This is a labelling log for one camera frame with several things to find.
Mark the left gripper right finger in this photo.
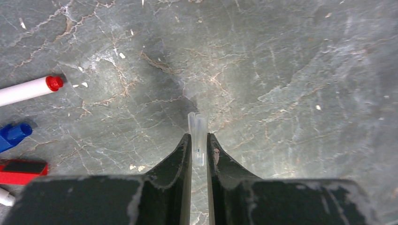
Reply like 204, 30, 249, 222
207, 134, 380, 225

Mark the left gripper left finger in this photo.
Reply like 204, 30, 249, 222
3, 134, 192, 225

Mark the red marker cap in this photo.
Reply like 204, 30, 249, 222
0, 159, 48, 185

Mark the blue marker cap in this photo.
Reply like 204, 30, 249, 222
0, 123, 33, 153

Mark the red tipped white marker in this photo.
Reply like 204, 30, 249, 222
0, 75, 64, 106

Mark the white marker pen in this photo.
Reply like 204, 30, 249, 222
0, 188, 15, 206

